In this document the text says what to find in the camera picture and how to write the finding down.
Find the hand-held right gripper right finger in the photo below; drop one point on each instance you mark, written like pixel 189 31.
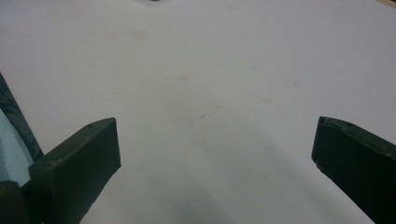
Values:
pixel 358 155

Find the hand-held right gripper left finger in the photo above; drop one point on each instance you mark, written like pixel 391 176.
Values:
pixel 77 161

